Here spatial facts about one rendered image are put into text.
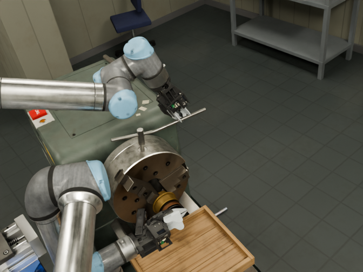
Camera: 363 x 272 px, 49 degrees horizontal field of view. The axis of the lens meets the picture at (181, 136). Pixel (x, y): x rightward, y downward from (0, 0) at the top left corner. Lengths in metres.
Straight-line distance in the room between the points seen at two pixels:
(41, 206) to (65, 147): 0.38
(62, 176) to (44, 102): 0.21
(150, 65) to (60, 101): 0.29
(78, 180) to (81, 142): 0.42
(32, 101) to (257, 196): 2.06
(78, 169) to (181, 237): 0.60
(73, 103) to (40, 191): 0.26
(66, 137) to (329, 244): 1.73
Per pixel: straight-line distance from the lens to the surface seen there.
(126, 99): 1.03
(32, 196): 1.15
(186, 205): 1.68
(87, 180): 1.08
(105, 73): 1.16
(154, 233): 1.30
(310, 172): 3.02
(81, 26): 4.80
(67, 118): 1.63
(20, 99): 1.03
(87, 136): 1.50
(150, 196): 1.38
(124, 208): 1.46
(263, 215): 2.74
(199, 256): 1.50
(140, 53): 1.14
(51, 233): 1.24
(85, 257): 0.99
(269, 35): 4.37
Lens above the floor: 2.13
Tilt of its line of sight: 39 degrees down
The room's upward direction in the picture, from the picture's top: 10 degrees counter-clockwise
